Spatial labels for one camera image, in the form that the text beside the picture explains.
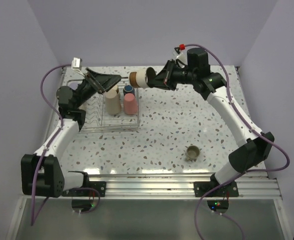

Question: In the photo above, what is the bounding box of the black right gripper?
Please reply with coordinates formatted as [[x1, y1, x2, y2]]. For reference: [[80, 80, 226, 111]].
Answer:
[[147, 59, 196, 91]]

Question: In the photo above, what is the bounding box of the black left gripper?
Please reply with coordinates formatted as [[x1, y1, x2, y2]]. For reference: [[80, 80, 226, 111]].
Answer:
[[75, 68, 121, 109]]

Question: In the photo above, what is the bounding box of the beige plastic cup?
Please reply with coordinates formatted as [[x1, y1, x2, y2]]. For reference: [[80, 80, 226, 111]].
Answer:
[[104, 89, 121, 115]]

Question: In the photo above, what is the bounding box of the dark blue ceramic mug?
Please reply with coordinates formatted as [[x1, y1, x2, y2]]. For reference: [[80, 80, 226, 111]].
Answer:
[[123, 85, 135, 95]]

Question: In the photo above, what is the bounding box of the pink plastic cup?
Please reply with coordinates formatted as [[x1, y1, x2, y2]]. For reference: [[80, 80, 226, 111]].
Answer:
[[123, 93, 138, 115]]

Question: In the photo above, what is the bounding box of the steel wire dish rack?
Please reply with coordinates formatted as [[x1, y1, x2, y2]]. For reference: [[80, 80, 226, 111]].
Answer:
[[80, 79, 140, 134]]

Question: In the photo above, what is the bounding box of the small olive handled cup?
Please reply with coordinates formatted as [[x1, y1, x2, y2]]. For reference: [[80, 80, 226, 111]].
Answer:
[[185, 145, 200, 161]]

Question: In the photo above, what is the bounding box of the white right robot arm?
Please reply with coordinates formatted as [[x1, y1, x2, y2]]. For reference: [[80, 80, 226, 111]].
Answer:
[[147, 47, 274, 196]]

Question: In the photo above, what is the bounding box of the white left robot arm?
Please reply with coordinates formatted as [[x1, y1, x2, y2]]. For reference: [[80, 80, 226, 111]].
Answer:
[[21, 68, 121, 198]]

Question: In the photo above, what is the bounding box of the lilac plastic cup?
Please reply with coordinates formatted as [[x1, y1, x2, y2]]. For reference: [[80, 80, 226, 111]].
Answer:
[[69, 82, 79, 90]]

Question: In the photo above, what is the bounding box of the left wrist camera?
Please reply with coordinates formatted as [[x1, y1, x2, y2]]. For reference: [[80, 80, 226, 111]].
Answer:
[[71, 57, 85, 77]]

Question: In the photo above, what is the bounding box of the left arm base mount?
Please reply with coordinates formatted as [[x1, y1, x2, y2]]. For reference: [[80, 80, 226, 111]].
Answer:
[[62, 180, 107, 198]]

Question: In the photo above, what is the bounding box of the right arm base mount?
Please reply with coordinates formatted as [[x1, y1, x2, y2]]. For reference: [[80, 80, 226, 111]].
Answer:
[[193, 180, 239, 198]]

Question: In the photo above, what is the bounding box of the aluminium rail table edge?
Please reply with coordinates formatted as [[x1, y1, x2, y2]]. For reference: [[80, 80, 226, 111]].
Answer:
[[49, 172, 280, 200]]

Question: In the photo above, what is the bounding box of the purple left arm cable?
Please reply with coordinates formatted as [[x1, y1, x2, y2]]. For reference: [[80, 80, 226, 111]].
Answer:
[[30, 64, 74, 226]]

